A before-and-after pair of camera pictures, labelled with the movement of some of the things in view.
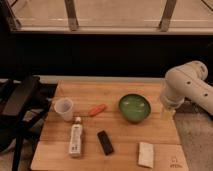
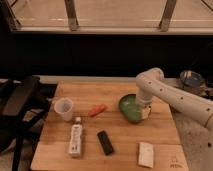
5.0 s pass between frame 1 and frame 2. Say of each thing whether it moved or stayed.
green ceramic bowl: stayed
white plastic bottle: stayed
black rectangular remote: stayed
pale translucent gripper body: moved
